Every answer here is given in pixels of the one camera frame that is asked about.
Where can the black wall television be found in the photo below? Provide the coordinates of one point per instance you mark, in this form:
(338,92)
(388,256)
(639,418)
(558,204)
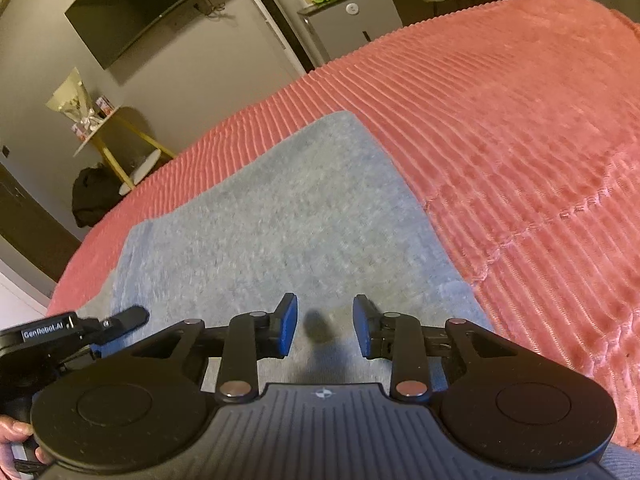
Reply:
(135,15)

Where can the grey bedside cabinet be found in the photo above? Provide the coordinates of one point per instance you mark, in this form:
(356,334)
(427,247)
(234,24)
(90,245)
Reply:
(350,25)

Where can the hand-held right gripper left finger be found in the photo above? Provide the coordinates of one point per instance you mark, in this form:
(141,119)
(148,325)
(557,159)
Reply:
(286,325)

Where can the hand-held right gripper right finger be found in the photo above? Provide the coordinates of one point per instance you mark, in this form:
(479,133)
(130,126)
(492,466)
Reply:
(364,327)

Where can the white tower appliance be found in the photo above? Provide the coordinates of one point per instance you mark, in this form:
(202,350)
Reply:
(275,15)

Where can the dark door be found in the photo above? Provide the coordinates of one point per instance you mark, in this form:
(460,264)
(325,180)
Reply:
(30,215)

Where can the person's left hand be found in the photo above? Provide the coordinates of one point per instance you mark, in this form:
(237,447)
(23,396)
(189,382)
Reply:
(12,432)

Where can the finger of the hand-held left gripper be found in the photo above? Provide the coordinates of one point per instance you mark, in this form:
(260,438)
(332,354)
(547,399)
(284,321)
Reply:
(127,317)

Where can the black bag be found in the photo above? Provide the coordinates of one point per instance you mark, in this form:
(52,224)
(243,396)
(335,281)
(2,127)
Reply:
(95,195)

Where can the cream wrapped bouquet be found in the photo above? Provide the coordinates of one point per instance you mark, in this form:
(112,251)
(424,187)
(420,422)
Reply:
(72,97)

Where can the yellow two-tier side table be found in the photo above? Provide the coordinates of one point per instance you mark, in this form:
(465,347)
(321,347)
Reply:
(120,135)

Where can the pink ribbed blanket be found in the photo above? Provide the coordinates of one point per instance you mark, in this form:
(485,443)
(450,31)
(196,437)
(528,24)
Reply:
(510,125)

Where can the grey pants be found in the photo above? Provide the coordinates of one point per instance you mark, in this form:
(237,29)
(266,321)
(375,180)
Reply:
(280,220)

